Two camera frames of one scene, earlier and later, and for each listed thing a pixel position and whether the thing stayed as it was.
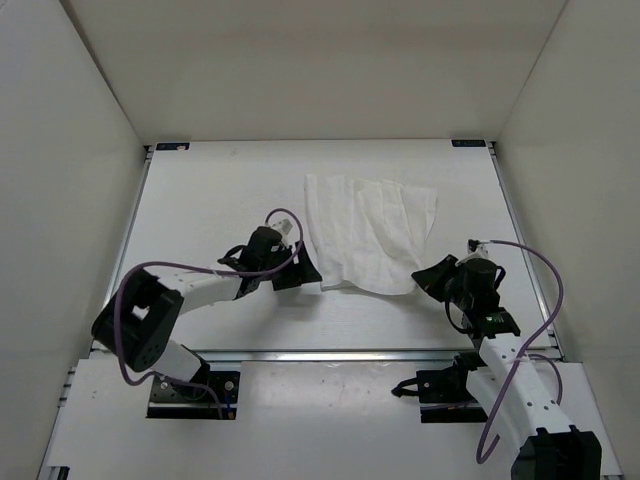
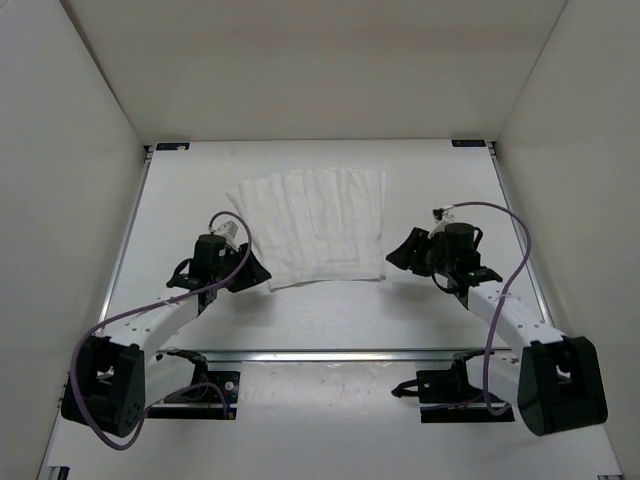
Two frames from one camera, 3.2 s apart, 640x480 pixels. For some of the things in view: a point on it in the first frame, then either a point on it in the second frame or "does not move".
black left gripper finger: [297, 273] -> [250, 273]
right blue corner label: [468, 142] does not move
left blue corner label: [172, 146] does not move
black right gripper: [430, 279] -> [408, 255]
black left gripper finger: [307, 270] -> [257, 269]
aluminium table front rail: [335, 356] does not move
